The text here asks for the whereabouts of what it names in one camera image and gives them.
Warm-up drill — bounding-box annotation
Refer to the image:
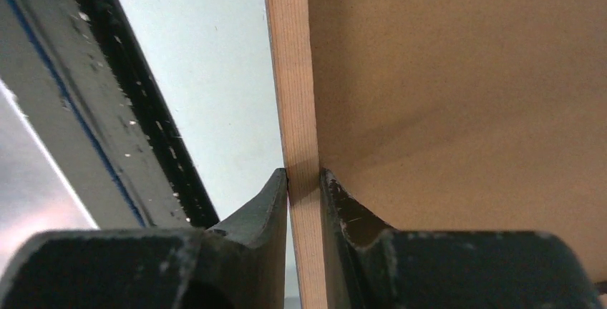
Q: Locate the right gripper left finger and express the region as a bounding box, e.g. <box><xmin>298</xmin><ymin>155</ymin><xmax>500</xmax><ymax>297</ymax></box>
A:
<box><xmin>1</xmin><ymin>168</ymin><xmax>288</xmax><ymax>308</ymax></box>

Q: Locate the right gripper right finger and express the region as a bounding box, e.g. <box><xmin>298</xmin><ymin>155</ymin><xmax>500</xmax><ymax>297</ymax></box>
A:
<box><xmin>319</xmin><ymin>169</ymin><xmax>603</xmax><ymax>308</ymax></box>

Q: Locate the brown cardboard backing board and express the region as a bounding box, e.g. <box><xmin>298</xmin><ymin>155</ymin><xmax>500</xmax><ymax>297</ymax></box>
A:
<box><xmin>309</xmin><ymin>0</ymin><xmax>606</xmax><ymax>281</ymax></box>

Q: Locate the wooden picture frame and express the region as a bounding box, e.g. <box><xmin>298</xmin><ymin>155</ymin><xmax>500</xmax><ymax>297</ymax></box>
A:
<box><xmin>266</xmin><ymin>0</ymin><xmax>329</xmax><ymax>308</ymax></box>

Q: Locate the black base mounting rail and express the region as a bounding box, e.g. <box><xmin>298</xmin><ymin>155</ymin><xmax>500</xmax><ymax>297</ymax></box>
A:
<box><xmin>77</xmin><ymin>0</ymin><xmax>220</xmax><ymax>228</ymax></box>

